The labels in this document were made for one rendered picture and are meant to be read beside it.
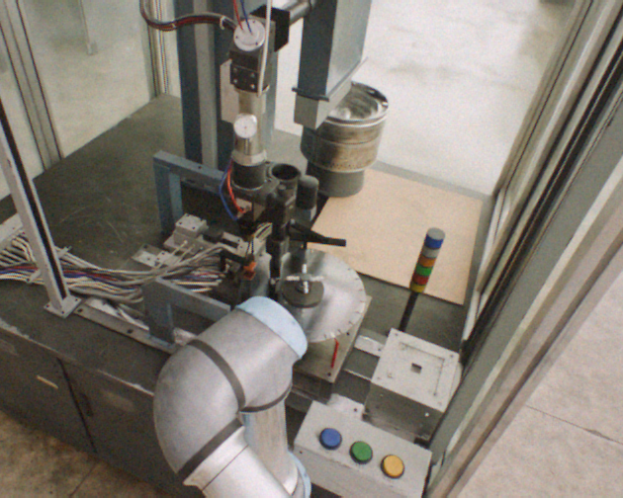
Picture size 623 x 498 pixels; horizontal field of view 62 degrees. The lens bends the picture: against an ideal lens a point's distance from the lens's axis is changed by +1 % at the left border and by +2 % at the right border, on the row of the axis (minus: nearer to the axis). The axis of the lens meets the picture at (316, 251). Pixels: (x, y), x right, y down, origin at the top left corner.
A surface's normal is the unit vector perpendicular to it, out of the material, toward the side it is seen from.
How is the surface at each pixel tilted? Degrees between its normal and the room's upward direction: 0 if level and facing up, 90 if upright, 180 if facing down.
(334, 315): 0
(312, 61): 90
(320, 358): 0
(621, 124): 90
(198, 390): 23
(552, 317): 90
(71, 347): 0
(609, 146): 90
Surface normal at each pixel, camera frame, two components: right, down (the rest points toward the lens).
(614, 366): 0.11, -0.73
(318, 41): -0.38, 0.61
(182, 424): -0.13, -0.28
